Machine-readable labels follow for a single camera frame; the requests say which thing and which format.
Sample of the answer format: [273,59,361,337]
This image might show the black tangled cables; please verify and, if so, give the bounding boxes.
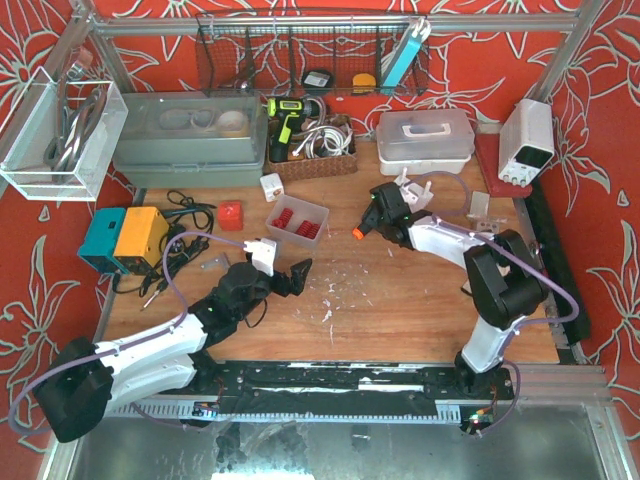
[111,188,221,311]

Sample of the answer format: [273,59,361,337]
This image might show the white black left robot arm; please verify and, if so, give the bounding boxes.
[33,259,313,443]

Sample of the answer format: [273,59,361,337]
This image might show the white peg base plate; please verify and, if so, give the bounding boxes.
[394,167,433,213]

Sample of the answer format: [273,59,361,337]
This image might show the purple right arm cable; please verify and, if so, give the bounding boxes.
[399,170,583,331]

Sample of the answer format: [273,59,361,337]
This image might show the white coiled cable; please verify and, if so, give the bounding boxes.
[291,124,354,160]

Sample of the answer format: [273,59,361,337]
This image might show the grey metal plate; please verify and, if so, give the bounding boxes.
[467,191,490,220]

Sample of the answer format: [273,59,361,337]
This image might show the grey plastic storage box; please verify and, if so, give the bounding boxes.
[113,92,268,189]

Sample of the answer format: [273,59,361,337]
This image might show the white power adapter cube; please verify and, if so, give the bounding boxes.
[260,173,284,203]

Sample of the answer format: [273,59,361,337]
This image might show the yellow tape measure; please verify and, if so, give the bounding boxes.
[352,73,377,95]

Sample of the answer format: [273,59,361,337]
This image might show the orange black handle screwdriver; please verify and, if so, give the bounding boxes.
[352,223,371,240]

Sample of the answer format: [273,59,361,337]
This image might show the red cube box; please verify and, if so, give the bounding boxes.
[217,200,244,231]

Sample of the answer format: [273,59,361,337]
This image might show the brown wicker basket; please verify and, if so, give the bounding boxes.
[266,114,358,182]

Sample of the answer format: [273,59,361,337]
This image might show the small metal bracket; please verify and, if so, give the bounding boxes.
[200,253,230,270]

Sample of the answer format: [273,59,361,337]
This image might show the teal box device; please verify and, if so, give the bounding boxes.
[77,207,127,274]

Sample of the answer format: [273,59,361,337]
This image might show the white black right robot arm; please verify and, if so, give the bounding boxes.
[353,182,549,395]

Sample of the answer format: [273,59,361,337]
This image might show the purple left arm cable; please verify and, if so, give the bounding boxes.
[8,230,251,437]

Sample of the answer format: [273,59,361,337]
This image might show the bagged timer switch module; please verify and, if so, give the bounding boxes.
[471,218,507,234]

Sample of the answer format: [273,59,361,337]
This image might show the grey coiled hose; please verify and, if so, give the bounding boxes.
[43,74,108,182]

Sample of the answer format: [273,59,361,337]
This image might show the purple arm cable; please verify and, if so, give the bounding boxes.
[8,230,251,437]
[399,170,583,331]

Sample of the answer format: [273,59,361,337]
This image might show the white clear lidded case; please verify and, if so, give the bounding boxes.
[376,109,475,176]

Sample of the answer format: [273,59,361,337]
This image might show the orange soldering station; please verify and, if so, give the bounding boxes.
[114,206,169,276]

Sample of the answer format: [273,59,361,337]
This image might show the black wire wall basket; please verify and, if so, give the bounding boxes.
[195,7,429,96]

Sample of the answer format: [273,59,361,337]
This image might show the green black cordless drill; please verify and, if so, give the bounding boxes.
[266,97,324,163]

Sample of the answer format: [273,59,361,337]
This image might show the white bench power supply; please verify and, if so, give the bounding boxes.
[497,99,554,188]

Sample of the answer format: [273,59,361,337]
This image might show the clear acrylic wall box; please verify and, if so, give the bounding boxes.
[1,68,128,202]

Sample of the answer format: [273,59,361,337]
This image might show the grey slotted cable duct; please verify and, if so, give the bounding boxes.
[106,397,462,426]

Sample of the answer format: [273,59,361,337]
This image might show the clear plastic spring tray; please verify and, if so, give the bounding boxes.
[265,195,329,251]

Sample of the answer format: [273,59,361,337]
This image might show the blue white pack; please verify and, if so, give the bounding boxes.
[380,17,432,94]

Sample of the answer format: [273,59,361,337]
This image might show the aluminium frame top beam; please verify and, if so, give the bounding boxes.
[93,13,578,37]

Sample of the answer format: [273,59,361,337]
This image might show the red spring right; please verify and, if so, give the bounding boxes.
[295,220,321,240]

